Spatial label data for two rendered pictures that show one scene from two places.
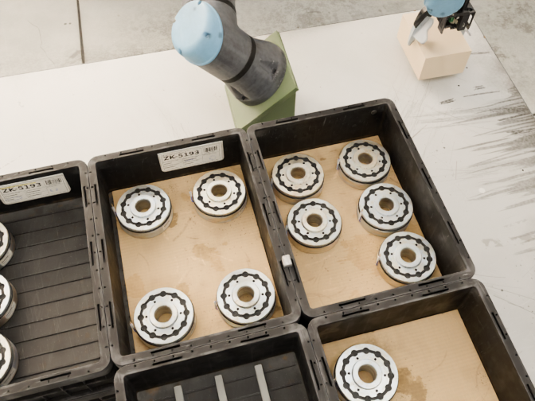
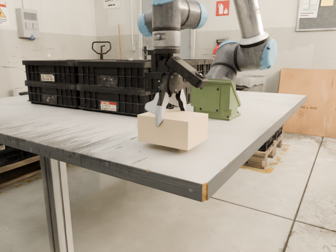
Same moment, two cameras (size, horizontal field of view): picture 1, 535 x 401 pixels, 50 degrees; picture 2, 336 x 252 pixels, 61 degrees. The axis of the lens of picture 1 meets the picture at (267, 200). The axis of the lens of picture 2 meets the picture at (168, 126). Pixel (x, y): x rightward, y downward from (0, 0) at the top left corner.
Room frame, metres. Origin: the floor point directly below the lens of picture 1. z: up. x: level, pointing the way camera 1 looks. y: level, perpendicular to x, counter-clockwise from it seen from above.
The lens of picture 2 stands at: (1.66, -0.97, 0.95)
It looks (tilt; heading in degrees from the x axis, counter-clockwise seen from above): 14 degrees down; 136
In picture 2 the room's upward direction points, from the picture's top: straight up
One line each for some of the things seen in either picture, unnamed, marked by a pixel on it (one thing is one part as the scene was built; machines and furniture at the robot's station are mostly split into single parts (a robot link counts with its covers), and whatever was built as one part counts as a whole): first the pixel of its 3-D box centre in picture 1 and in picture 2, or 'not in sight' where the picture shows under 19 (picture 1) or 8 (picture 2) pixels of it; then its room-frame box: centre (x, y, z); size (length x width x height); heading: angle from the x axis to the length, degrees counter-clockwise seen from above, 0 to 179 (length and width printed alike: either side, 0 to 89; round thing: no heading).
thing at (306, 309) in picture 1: (352, 198); (127, 63); (0.54, -0.15, 0.92); 0.40 x 0.30 x 0.02; 15
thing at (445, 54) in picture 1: (432, 43); (173, 127); (1.11, -0.42, 0.76); 0.16 x 0.12 x 0.07; 14
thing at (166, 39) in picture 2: not in sight; (165, 40); (1.09, -0.42, 0.99); 0.08 x 0.08 x 0.05
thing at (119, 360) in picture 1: (187, 235); (161, 62); (0.46, 0.14, 0.92); 0.40 x 0.30 x 0.02; 15
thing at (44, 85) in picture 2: not in sight; (71, 91); (0.16, -0.26, 0.76); 0.40 x 0.30 x 0.12; 15
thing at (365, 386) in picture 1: (367, 374); not in sight; (0.24, -0.16, 0.86); 0.05 x 0.05 x 0.01
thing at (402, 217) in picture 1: (385, 206); not in sight; (0.56, -0.23, 0.86); 0.10 x 0.10 x 0.01
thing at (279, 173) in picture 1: (298, 174); not in sight; (0.63, -0.06, 0.86); 0.10 x 0.10 x 0.01
